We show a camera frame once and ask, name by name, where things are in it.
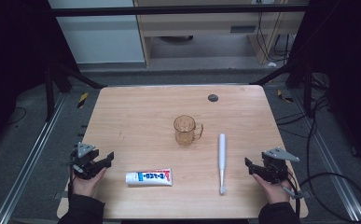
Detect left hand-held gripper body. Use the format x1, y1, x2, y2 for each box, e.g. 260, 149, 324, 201
69, 142, 107, 180

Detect black metal stand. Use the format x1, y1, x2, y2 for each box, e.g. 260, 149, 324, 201
250, 57, 314, 117
43, 60, 108, 123

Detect white toothbrush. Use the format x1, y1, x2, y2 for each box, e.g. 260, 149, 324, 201
217, 133, 228, 196

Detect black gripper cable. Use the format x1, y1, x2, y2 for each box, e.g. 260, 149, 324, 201
281, 172, 303, 218
67, 152, 76, 202

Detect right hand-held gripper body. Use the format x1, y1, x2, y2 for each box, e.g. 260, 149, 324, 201
261, 147, 300, 185

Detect person's right hand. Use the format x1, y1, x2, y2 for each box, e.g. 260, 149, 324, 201
251, 173, 291, 205

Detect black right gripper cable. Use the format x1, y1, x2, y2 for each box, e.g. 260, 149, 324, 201
281, 172, 303, 218

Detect light wooden desk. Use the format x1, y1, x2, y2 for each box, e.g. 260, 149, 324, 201
133, 0, 311, 67

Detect yellow and black tape strip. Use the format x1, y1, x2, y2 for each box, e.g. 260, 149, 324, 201
76, 91, 90, 109
276, 89, 295, 104

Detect clear amber cup with handle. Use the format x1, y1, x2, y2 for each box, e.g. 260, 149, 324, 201
173, 114, 204, 147

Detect black curtain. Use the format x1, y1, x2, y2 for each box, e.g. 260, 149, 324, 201
286, 0, 361, 174
0, 0, 80, 153

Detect black cables under desk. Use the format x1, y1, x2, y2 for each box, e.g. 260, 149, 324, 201
256, 11, 295, 63

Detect white toothpaste tube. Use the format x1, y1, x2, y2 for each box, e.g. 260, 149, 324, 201
125, 168, 174, 188

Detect black looped floor cable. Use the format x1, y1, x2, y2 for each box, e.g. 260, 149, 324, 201
299, 92, 361, 224

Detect white cabinet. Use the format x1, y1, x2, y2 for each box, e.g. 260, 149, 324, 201
48, 0, 146, 65

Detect black horizontal frame bar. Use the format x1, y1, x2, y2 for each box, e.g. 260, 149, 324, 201
50, 4, 309, 17

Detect person's left hand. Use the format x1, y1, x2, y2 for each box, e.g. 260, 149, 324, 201
71, 167, 107, 198

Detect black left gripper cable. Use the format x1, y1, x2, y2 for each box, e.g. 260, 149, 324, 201
67, 152, 76, 202

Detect aluminium floor rail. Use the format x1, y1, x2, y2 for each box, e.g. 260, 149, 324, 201
291, 89, 361, 224
0, 92, 68, 224

